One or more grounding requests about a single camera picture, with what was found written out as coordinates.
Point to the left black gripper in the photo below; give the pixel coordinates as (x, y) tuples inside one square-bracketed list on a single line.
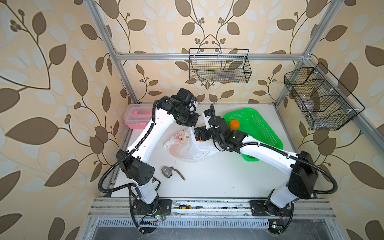
[(192, 121)]

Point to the yellow black screwdriver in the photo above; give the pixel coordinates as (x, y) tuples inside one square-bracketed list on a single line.
[(189, 207)]

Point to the white printed plastic bag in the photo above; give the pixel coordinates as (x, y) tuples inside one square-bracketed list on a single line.
[(184, 146)]

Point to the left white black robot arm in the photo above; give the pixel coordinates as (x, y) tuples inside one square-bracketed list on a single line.
[(134, 161)]

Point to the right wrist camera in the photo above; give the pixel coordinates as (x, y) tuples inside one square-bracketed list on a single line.
[(208, 119)]

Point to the rear black wire basket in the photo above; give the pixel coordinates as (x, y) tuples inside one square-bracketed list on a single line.
[(219, 65)]

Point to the green plastic basket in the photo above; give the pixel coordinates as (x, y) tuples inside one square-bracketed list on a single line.
[(252, 123)]

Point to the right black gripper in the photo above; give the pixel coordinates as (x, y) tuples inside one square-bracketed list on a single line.
[(197, 134)]

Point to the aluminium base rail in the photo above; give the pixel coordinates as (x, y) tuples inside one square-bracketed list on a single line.
[(217, 213)]

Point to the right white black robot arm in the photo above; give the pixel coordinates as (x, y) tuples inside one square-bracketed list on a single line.
[(305, 178)]

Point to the pink plastic storage box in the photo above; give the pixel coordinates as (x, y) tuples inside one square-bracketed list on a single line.
[(137, 116)]

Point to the side black wire basket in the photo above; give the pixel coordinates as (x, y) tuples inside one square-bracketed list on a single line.
[(325, 102)]

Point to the orange one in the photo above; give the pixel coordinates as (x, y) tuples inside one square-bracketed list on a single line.
[(234, 124)]

